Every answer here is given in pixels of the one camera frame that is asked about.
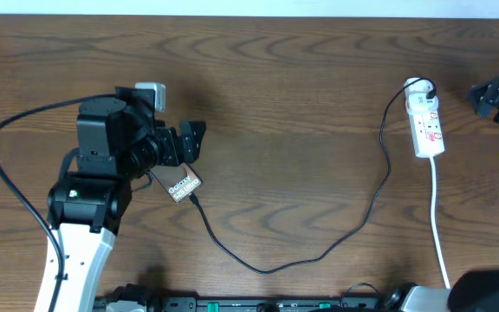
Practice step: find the white power strip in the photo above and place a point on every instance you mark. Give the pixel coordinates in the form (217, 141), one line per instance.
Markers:
(421, 104)

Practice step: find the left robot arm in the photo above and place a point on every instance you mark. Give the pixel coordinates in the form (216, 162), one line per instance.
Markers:
(119, 140)

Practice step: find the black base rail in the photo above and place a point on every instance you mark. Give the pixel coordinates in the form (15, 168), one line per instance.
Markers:
(138, 298)

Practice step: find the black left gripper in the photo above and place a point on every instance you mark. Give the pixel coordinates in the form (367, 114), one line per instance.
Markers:
(191, 146)

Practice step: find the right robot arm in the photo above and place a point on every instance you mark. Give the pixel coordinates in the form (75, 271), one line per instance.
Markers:
(476, 290)

